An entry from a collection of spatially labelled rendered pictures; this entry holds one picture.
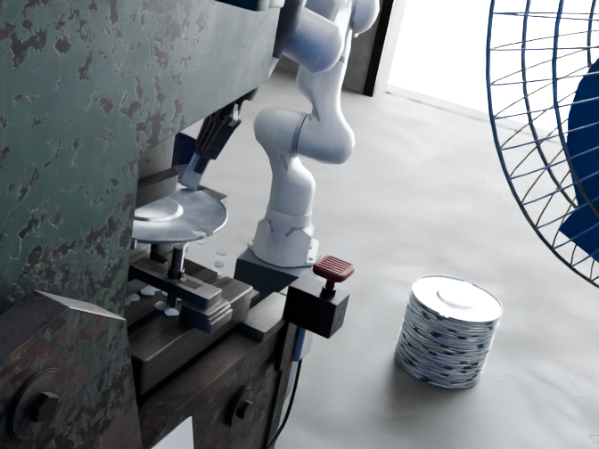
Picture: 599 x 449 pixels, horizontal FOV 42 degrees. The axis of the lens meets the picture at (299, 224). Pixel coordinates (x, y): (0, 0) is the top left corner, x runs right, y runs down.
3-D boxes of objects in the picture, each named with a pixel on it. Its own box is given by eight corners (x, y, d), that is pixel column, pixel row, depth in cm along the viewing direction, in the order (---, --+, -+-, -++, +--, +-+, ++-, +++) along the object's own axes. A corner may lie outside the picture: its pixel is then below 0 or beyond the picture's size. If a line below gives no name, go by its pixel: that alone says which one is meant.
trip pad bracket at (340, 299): (284, 358, 148) (303, 267, 141) (330, 379, 145) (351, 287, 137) (269, 371, 143) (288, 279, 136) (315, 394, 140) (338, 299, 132)
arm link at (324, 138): (307, 57, 197) (377, 75, 194) (282, 153, 199) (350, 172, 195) (299, 48, 186) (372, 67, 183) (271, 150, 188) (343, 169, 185)
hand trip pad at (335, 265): (319, 289, 141) (327, 251, 138) (349, 301, 139) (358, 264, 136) (302, 303, 135) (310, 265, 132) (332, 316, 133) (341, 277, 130)
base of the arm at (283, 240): (266, 225, 221) (274, 180, 215) (329, 244, 217) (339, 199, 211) (237, 254, 201) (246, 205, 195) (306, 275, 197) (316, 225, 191)
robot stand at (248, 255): (236, 369, 233) (260, 233, 215) (292, 387, 229) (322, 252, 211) (212, 401, 217) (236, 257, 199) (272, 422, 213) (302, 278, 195)
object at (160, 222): (143, 166, 154) (143, 161, 154) (258, 217, 141) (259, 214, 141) (21, 196, 131) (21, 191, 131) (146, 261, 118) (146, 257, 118)
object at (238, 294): (52, 230, 152) (53, 201, 149) (249, 316, 135) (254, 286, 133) (-82, 282, 126) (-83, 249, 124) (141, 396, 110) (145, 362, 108)
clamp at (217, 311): (144, 281, 128) (151, 224, 124) (231, 319, 122) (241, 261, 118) (121, 294, 123) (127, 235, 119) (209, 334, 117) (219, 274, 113)
